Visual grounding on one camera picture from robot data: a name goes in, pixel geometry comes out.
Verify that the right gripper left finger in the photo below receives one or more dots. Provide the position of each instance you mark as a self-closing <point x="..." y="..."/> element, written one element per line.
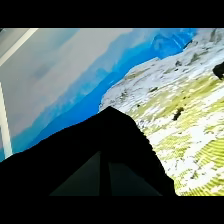
<point x="85" y="180"/>

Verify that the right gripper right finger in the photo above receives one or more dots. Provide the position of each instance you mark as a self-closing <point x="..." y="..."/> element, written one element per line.
<point x="128" y="181"/>

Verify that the black garment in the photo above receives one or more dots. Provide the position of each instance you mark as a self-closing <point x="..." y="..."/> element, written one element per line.
<point x="66" y="150"/>

